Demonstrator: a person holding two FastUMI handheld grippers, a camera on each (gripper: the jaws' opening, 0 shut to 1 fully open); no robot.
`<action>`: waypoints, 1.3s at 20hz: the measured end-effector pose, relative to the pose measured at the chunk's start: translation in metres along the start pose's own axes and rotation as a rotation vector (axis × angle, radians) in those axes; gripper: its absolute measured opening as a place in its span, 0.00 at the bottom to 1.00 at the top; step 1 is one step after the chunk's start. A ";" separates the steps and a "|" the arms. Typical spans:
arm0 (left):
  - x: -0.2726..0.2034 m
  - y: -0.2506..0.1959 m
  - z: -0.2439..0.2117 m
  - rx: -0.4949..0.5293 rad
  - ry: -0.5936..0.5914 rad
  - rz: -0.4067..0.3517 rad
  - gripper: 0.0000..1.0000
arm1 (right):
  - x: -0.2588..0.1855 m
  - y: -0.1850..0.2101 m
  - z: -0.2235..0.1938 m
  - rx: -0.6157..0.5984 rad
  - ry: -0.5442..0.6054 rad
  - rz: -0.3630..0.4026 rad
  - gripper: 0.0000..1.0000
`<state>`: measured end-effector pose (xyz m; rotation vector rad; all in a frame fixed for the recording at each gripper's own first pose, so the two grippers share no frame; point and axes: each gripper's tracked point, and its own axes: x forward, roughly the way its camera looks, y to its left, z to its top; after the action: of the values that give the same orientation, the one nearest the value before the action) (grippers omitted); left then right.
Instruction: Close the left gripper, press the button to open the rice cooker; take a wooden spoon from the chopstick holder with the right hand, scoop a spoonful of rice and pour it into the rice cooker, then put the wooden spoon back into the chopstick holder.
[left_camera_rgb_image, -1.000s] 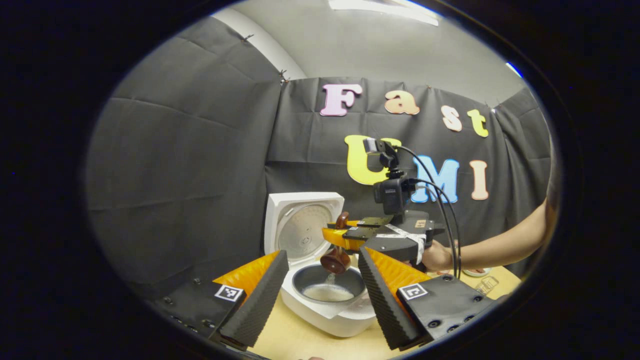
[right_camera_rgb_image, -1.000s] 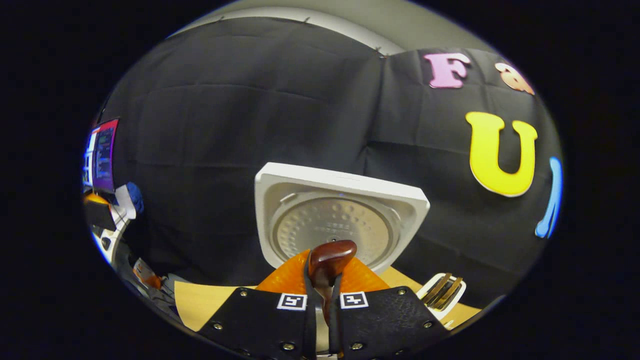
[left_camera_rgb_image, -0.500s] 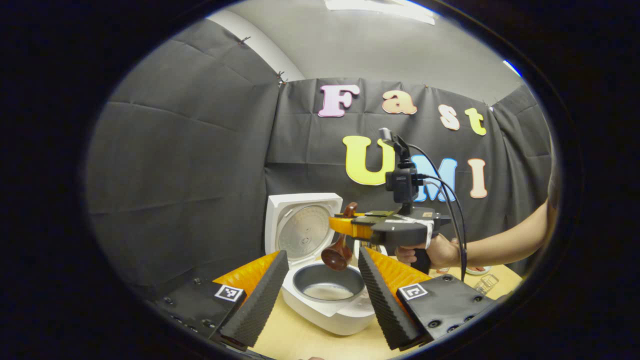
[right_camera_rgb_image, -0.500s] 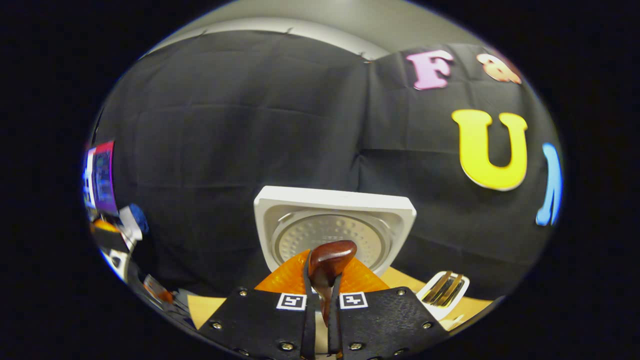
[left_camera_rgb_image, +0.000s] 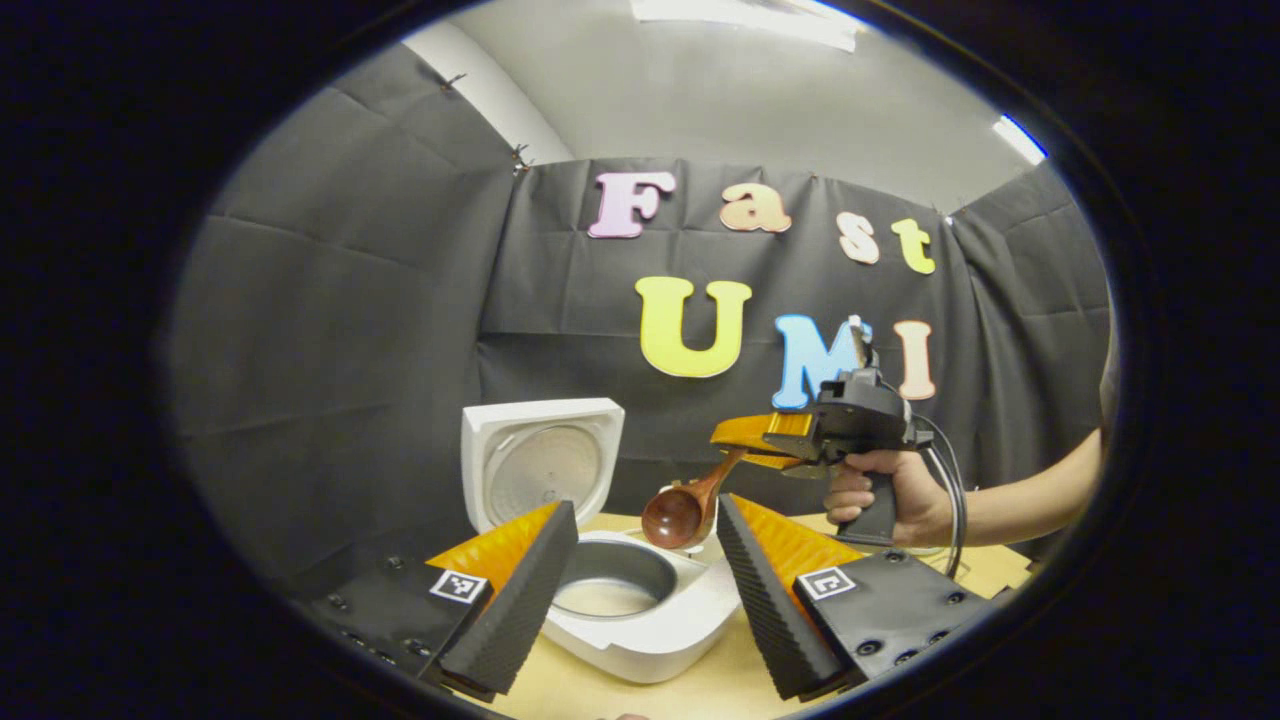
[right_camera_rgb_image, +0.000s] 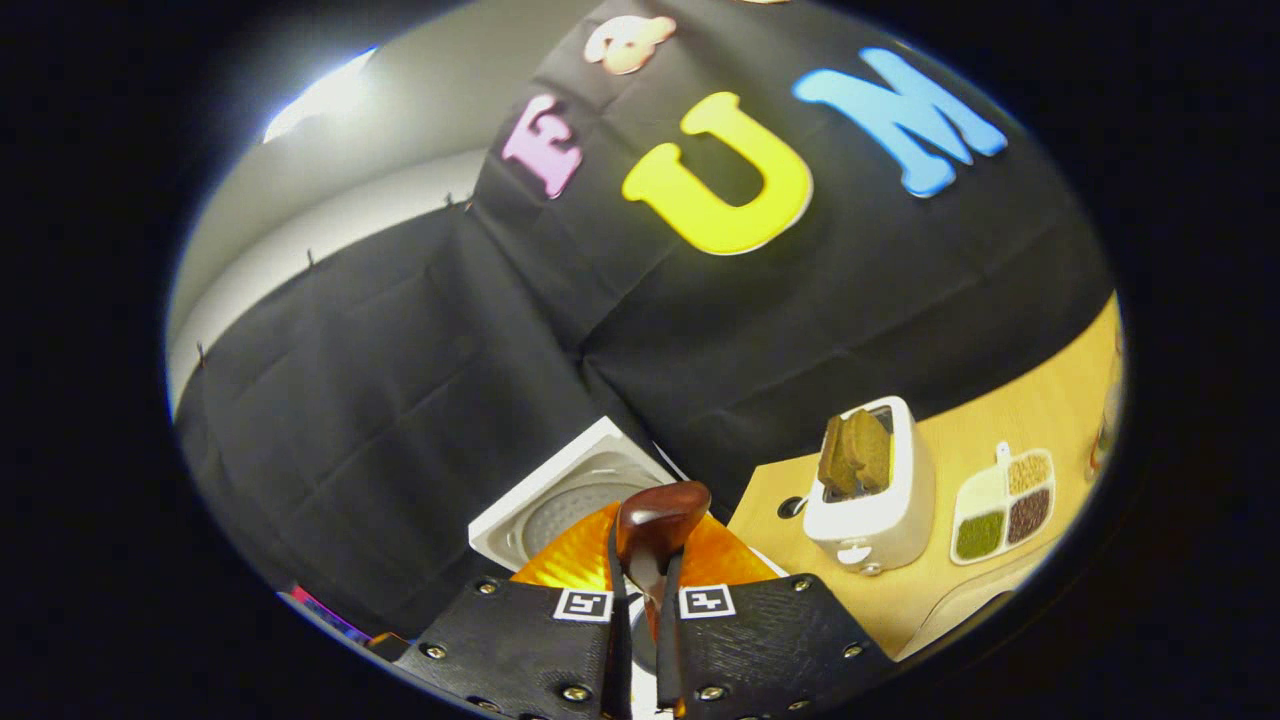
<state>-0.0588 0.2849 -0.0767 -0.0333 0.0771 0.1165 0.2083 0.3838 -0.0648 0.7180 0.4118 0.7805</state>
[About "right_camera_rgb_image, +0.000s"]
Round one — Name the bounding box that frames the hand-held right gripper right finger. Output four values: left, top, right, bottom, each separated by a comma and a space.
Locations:
655, 511, 897, 720

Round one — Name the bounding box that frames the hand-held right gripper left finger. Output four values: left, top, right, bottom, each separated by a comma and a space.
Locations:
395, 499, 634, 720

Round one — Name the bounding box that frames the dark wooden spoon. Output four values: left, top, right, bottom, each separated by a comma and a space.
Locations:
614, 480, 713, 643

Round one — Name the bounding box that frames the white rice cooker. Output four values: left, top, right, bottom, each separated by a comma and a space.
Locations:
467, 416, 683, 577

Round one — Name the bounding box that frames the white toaster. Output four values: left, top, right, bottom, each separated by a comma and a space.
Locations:
802, 395, 937, 577

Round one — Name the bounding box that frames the brown bread slice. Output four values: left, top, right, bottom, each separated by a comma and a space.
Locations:
817, 407, 894, 499

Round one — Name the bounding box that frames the white divided grain dish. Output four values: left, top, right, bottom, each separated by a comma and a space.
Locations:
949, 441, 1058, 568

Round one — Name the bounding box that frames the clear plastic water bottle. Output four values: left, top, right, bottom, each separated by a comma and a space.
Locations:
1087, 338, 1124, 483

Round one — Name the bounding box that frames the large ceiling light panel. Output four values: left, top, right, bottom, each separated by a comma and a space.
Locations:
261, 47, 380, 144

